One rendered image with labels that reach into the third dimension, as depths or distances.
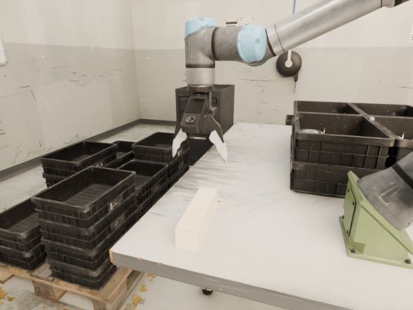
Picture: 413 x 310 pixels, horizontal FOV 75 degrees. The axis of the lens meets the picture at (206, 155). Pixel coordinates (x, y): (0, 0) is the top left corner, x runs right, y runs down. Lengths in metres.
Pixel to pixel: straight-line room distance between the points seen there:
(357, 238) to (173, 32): 4.49
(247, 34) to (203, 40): 0.10
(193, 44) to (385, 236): 0.63
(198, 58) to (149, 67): 4.45
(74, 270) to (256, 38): 1.25
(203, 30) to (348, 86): 3.96
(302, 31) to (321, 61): 3.74
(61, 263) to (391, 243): 1.32
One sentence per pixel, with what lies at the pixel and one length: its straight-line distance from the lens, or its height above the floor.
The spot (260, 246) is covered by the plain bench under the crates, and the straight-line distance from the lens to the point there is 0.77.
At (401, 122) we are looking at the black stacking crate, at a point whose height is 0.91.
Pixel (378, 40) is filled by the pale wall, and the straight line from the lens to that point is 4.58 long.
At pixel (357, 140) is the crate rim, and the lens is 1.00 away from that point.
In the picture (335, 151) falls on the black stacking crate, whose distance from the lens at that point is 1.01.
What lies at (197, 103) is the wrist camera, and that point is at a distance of 0.67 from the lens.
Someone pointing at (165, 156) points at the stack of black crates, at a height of 0.53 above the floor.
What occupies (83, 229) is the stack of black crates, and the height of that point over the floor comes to 0.48.
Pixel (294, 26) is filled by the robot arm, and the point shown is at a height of 1.24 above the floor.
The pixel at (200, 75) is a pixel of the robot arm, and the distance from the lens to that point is 0.68.
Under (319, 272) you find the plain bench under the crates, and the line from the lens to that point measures 0.73.
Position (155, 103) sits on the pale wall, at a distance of 5.14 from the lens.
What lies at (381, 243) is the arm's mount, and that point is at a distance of 0.79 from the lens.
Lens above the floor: 1.17
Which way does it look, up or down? 19 degrees down
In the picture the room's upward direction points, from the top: straight up
